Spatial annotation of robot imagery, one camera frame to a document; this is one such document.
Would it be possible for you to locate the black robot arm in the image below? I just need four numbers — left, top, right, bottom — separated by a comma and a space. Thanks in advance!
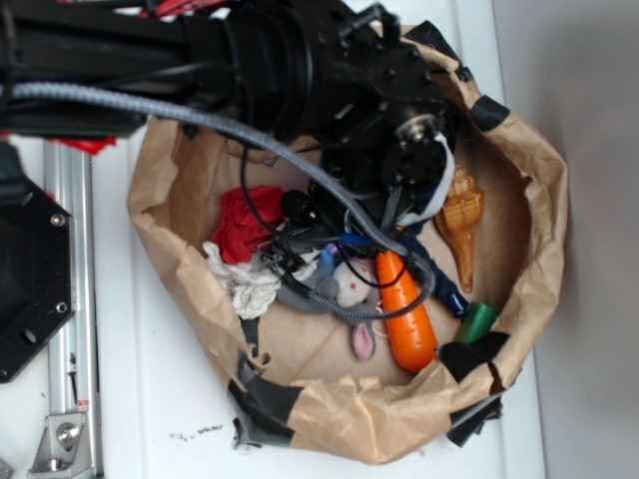
1, 1, 448, 279

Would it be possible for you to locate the orange plastic carrot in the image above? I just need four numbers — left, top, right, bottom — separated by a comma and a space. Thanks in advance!
375, 251, 437, 373

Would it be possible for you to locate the crumpled white paper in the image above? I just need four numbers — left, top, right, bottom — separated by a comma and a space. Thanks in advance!
203, 241, 281, 320

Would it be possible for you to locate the navy blue rope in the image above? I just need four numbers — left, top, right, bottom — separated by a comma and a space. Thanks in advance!
398, 184, 470, 318

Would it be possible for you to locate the silver corner bracket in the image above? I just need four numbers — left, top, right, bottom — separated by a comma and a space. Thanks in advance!
28, 412, 95, 479

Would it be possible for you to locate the brown plastic conch shell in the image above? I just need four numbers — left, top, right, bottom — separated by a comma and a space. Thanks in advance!
435, 164, 485, 292

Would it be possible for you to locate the grey braided cable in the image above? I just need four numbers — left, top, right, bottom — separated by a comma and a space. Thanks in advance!
0, 81, 437, 321

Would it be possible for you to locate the aluminium frame rail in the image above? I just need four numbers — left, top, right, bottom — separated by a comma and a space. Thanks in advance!
29, 143, 103, 478

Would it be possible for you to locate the green plastic block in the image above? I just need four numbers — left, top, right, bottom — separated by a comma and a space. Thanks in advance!
454, 301, 501, 343

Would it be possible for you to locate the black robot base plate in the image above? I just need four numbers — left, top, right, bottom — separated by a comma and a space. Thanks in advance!
0, 144, 77, 384

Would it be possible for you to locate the brown paper bag bin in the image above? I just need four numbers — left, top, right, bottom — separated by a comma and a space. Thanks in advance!
128, 22, 568, 464

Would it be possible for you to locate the grey plush bunny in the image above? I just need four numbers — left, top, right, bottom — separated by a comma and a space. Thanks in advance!
277, 251, 379, 361

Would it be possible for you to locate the white tray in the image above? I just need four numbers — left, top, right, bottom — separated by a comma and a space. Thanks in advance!
87, 0, 548, 479

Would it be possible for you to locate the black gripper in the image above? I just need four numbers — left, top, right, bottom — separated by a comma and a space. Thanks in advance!
264, 100, 455, 279

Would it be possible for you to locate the red paper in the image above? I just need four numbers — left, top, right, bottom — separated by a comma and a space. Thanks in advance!
212, 186, 285, 264

